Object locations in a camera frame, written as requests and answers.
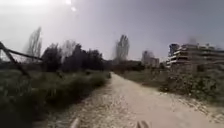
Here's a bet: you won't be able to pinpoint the low dark hedge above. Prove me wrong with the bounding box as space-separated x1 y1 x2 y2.
105 59 146 73

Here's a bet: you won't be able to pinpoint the tall poplar tree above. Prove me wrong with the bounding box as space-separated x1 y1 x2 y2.
114 34 131 63

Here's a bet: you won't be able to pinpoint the clump of dark trees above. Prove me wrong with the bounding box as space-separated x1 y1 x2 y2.
41 43 107 73

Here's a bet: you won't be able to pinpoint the distant pale building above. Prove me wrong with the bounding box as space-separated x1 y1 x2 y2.
141 50 161 69

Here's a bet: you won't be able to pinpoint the pale dirt gravel path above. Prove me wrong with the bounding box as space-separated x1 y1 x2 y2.
32 71 224 128

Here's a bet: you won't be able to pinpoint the robot's own part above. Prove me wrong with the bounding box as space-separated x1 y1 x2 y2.
135 120 151 128
69 117 81 128

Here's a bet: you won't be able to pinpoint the rough grass and weeds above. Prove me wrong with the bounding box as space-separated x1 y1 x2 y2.
118 68 224 108
0 68 112 128

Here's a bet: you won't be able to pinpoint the tall bare tree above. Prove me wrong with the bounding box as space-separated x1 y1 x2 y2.
25 26 43 62

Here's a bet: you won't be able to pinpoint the multi-storey terraced building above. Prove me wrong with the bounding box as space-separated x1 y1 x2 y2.
165 42 224 73

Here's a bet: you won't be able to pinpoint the wooden rail fence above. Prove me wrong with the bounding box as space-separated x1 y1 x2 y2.
0 41 44 80

